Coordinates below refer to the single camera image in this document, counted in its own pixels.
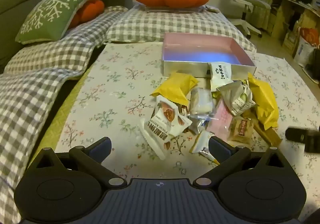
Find golden brown stick packet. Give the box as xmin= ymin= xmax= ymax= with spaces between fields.
xmin=244 ymin=110 xmax=282 ymax=146

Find white packet with nut print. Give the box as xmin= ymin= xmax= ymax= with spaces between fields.
xmin=153 ymin=95 xmax=193 ymax=137

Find clear packet with white cake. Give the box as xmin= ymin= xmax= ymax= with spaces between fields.
xmin=187 ymin=88 xmax=217 ymax=117

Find white and yellow snack packet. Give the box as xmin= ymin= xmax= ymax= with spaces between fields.
xmin=189 ymin=130 xmax=220 ymax=165

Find small brown cookie packet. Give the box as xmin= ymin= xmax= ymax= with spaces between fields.
xmin=227 ymin=115 xmax=255 ymax=145

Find floral bed sheet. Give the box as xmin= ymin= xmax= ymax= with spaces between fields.
xmin=54 ymin=42 xmax=320 ymax=214

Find long white nut packet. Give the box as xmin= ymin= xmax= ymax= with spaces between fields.
xmin=139 ymin=117 xmax=175 ymax=160

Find white and green snack packet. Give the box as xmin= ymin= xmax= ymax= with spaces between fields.
xmin=216 ymin=82 xmax=256 ymax=116

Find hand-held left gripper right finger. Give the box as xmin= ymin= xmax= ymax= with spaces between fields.
xmin=192 ymin=136 xmax=293 ymax=187

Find white packet with black print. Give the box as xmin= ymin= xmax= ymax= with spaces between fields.
xmin=207 ymin=62 xmax=234 ymax=92

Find green pillow with white branches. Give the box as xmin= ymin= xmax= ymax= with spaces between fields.
xmin=15 ymin=0 xmax=103 ymax=44

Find pink snack packet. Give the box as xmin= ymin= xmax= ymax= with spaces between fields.
xmin=205 ymin=100 xmax=239 ymax=142

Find small orange pumpkin cushion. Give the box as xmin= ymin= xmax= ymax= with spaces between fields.
xmin=67 ymin=0 xmax=105 ymax=29

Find pink and silver box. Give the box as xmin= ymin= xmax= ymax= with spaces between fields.
xmin=161 ymin=33 xmax=257 ymax=79

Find yellow-green bedspread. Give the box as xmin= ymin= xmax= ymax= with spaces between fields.
xmin=32 ymin=45 xmax=107 ymax=172

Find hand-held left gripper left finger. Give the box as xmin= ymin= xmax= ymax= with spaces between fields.
xmin=32 ymin=136 xmax=128 ymax=187

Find black bag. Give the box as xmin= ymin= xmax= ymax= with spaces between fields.
xmin=305 ymin=49 xmax=320 ymax=75

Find white sack with orange print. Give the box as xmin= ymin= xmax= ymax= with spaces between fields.
xmin=293 ymin=27 xmax=320 ymax=67

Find wooden desk shelf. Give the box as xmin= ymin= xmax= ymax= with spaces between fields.
xmin=271 ymin=0 xmax=320 ymax=50

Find grey checked pillow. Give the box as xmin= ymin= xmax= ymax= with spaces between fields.
xmin=104 ymin=4 xmax=257 ymax=52

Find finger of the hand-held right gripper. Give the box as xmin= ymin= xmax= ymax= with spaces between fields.
xmin=285 ymin=126 xmax=320 ymax=153

